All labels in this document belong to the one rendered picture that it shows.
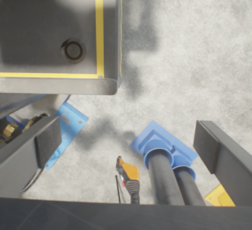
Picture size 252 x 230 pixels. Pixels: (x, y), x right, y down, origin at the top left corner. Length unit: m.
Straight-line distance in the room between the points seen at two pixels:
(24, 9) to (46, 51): 0.07
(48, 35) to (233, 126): 2.28
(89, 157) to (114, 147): 0.35
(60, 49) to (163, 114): 1.84
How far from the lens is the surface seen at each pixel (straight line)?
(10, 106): 1.15
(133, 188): 0.98
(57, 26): 0.34
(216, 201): 2.96
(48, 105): 2.07
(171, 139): 2.23
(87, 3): 0.33
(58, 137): 0.17
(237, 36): 2.23
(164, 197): 1.41
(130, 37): 1.95
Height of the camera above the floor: 1.95
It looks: 74 degrees down
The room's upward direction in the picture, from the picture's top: 174 degrees counter-clockwise
